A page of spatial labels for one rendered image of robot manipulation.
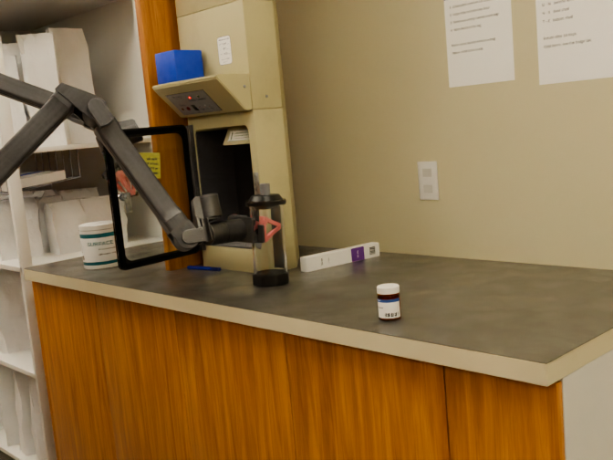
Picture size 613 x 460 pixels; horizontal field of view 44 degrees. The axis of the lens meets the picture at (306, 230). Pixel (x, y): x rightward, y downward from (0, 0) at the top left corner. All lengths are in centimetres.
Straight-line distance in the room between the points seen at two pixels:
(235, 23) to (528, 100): 82
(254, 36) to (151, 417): 115
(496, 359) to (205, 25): 138
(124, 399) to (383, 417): 110
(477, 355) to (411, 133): 108
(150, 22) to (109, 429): 130
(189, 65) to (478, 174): 88
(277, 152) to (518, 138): 67
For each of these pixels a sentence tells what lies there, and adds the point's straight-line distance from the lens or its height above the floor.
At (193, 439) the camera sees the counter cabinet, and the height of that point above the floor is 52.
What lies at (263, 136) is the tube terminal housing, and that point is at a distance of 218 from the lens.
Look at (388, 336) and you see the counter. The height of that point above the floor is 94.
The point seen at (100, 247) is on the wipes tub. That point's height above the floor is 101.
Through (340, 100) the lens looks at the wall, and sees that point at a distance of 251.
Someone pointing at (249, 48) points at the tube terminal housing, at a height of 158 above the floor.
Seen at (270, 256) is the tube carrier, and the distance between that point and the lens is 202.
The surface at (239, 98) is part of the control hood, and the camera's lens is 214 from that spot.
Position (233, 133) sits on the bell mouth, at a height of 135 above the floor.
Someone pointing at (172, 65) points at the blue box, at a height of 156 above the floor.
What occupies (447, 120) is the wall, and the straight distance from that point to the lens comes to 225.
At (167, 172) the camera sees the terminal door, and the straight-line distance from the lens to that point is 234.
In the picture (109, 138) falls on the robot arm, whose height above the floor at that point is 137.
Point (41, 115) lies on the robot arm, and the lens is 194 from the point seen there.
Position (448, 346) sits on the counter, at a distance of 142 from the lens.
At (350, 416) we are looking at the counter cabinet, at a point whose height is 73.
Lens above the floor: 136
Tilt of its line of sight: 8 degrees down
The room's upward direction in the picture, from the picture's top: 5 degrees counter-clockwise
